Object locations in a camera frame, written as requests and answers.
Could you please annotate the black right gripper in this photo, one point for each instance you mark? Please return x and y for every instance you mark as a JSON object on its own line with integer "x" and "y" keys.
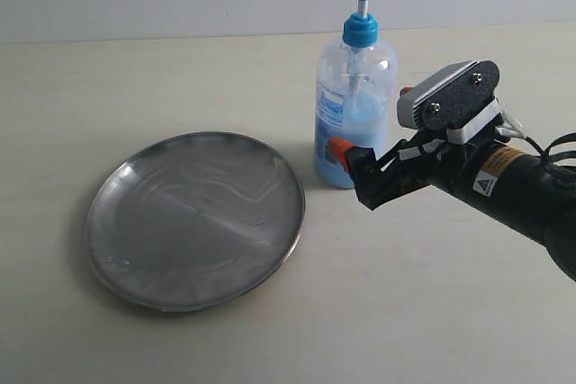
{"x": 420, "y": 162}

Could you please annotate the blue pump soap bottle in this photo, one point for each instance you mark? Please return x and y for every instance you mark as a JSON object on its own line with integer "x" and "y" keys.
{"x": 356, "y": 76}

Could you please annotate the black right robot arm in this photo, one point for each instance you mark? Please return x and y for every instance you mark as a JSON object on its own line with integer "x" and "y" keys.
{"x": 530, "y": 194}

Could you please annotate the round stainless steel plate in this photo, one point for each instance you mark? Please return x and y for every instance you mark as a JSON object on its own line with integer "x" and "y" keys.
{"x": 194, "y": 221}

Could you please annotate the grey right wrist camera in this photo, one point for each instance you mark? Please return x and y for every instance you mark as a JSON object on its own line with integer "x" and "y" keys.
{"x": 455, "y": 103}

